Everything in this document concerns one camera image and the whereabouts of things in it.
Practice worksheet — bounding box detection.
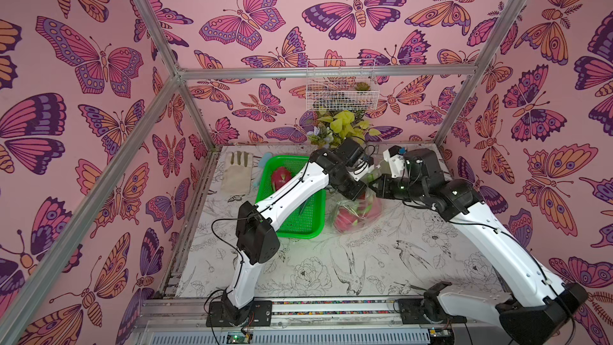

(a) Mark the white wire wall basket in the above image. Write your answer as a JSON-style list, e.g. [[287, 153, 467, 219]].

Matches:
[[303, 65, 380, 112]]

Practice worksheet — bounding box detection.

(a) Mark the green plastic basket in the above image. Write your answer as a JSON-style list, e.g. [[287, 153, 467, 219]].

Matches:
[[255, 155, 329, 240]]

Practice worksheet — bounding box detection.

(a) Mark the potted green leafy plant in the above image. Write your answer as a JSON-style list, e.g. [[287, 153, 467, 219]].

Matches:
[[307, 110, 382, 150]]

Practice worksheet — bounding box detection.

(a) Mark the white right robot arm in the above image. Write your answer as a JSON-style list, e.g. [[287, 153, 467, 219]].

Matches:
[[370, 145, 587, 344]]

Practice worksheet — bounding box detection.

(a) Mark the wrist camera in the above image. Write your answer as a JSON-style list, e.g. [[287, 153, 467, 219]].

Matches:
[[349, 155, 375, 180], [383, 145, 406, 179]]

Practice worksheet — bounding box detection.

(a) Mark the beige green work glove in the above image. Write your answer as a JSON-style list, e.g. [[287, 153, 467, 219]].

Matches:
[[221, 151, 253, 195]]

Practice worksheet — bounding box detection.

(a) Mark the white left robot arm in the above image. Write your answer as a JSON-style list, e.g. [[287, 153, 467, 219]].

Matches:
[[220, 138, 375, 327]]

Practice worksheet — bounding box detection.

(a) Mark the red dragon fruit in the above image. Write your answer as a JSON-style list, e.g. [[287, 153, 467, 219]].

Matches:
[[271, 166, 293, 192]]

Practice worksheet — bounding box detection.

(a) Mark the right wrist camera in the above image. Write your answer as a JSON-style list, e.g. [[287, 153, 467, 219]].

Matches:
[[383, 145, 406, 179]]

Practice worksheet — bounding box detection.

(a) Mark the aluminium frame post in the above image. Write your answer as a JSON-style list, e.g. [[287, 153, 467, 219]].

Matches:
[[133, 0, 215, 150]]

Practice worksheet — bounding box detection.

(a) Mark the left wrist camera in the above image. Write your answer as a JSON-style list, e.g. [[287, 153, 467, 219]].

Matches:
[[349, 155, 375, 180]]

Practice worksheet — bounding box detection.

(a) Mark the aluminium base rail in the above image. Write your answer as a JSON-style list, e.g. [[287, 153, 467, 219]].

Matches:
[[127, 295, 513, 344]]

